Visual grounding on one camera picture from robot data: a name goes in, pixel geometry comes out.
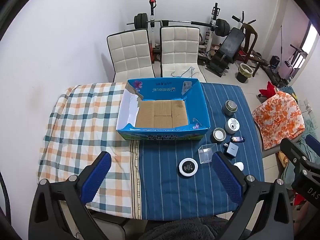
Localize small white earbud case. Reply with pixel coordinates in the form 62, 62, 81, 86
233, 162, 244, 172

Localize dark blue charger cube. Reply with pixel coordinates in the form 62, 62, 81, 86
223, 142, 239, 158

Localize white cream jar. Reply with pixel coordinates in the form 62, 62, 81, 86
225, 118, 240, 134

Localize gold tin lid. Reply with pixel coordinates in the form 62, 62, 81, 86
213, 127, 226, 142

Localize perforated steel tin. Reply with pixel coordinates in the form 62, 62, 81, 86
222, 100, 238, 116

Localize clear acrylic box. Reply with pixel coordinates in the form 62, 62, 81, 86
198, 144, 217, 164

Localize round white black device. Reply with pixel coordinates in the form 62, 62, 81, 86
178, 158, 199, 177

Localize orange floral cloth chair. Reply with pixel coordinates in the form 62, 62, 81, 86
252, 91, 305, 151

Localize red cloth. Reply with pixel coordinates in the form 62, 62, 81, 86
258, 81, 277, 99

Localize plaid orange teal cloth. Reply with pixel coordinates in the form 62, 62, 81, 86
37, 82, 142, 219

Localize black trash bin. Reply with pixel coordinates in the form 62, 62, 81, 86
236, 63, 253, 83

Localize brown wooden chair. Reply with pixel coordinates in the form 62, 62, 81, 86
239, 22, 267, 77

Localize blue striped cloth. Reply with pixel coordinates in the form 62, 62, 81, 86
135, 82, 265, 222

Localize black weight bench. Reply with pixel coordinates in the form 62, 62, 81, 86
208, 28, 245, 77

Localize blue cardboard box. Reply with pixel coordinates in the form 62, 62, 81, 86
116, 77, 210, 140

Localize barbell with black plates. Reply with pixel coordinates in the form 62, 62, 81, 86
126, 13, 231, 37

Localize white squat rack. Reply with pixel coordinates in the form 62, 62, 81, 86
138, 0, 229, 55

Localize right white padded chair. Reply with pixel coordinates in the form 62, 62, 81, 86
160, 26, 206, 82

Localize white padded chair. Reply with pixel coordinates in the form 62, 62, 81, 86
160, 26, 206, 82
106, 29, 155, 82

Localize left white padded chair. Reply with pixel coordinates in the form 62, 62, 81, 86
106, 29, 155, 82

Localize wire clothes hangers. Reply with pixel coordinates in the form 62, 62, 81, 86
170, 66, 199, 78

